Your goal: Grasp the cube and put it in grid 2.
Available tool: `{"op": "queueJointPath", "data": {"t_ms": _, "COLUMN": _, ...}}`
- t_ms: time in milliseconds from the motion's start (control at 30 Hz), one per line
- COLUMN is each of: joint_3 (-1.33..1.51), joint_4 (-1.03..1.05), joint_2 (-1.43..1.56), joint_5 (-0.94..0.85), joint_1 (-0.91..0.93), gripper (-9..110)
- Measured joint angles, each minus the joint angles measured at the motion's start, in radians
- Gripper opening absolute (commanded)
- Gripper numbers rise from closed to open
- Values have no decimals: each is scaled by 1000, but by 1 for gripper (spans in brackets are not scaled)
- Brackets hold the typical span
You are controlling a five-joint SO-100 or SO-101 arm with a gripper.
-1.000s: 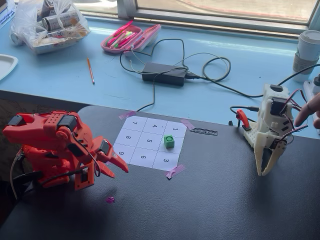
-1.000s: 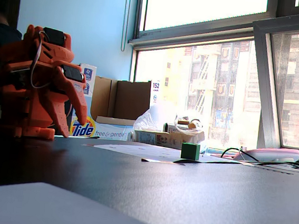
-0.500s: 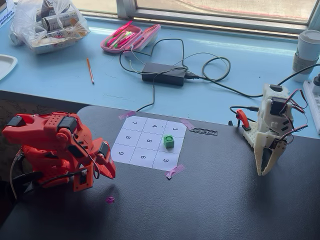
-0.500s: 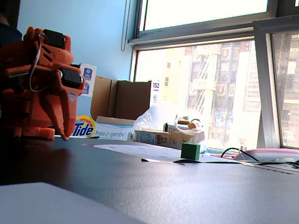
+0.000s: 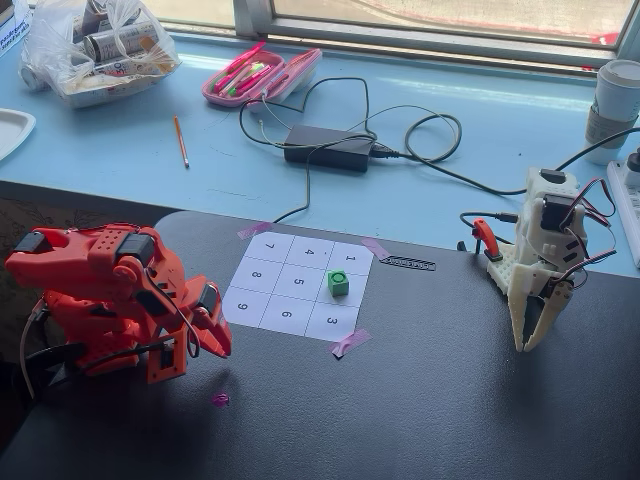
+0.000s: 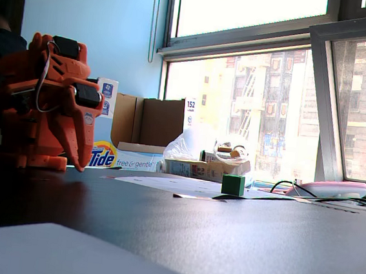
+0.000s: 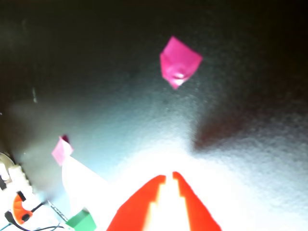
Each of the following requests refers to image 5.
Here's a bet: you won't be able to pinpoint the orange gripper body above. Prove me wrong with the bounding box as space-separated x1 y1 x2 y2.
184 277 225 322

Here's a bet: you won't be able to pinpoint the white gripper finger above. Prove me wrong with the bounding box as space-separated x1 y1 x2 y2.
511 289 540 354
522 295 569 351

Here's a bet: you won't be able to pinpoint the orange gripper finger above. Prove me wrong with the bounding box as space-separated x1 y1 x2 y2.
199 308 234 359
191 310 222 355

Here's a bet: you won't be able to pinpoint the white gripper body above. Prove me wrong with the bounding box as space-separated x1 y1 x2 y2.
507 259 577 314

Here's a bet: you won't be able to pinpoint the green cube with ring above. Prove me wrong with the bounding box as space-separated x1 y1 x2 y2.
326 269 350 297

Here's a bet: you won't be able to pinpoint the white numbered grid paper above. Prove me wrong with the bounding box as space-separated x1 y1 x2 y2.
221 231 375 338

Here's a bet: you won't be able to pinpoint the orange table clamp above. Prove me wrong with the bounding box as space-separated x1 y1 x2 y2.
471 217 503 263

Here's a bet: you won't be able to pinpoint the pink tape strip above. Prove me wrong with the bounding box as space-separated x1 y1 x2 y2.
329 328 373 358
360 237 391 261
236 221 275 240

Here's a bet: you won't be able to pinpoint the white power strip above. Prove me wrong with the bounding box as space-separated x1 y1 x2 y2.
605 146 640 242

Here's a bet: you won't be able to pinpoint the orange pencil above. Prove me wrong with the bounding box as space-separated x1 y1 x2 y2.
172 115 191 169

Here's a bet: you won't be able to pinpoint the white coffee cup with sleeve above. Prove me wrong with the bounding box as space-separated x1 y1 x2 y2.
583 59 640 167

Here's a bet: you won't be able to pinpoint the black power adapter brick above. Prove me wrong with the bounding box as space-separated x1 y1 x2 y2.
283 124 377 174

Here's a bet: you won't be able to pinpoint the green yellow highlighter pen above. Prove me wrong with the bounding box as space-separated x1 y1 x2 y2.
227 60 266 97

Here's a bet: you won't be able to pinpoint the pink pencil case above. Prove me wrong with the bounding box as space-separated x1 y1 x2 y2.
200 46 324 112

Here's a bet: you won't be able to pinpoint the white food tray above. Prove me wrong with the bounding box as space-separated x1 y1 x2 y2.
58 73 157 110

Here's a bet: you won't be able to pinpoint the pink highlighter pen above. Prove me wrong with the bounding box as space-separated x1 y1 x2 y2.
211 41 267 94

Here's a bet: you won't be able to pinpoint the white paper plate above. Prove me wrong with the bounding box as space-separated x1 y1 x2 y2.
0 107 38 162

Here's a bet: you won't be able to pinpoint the clear plastic bag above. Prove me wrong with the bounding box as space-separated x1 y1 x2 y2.
18 0 182 110

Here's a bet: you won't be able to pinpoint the printed drink can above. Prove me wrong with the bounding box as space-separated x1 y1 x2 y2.
81 21 157 62

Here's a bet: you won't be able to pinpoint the white printed box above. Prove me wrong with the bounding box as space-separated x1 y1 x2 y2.
0 0 32 57

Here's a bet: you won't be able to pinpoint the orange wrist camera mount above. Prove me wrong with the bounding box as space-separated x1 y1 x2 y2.
146 333 190 385

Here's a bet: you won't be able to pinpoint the red black servo wires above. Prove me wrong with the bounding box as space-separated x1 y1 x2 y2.
562 176 619 301

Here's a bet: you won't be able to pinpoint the black usb cable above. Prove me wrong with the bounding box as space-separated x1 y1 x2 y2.
456 211 522 254

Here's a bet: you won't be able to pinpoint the black mains cable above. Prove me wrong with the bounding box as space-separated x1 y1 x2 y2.
372 104 529 196

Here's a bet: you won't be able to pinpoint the black power cable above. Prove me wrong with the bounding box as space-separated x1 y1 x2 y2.
553 127 640 174

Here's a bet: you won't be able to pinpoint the beige cable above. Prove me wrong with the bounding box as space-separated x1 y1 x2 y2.
18 298 50 400

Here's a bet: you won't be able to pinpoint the thin white cable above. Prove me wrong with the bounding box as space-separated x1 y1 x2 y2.
255 93 461 151

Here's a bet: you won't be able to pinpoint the black adapter output cable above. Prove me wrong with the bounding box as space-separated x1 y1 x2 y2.
238 76 379 151

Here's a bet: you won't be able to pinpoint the grey window frame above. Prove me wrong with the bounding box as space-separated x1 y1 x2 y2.
149 0 640 77

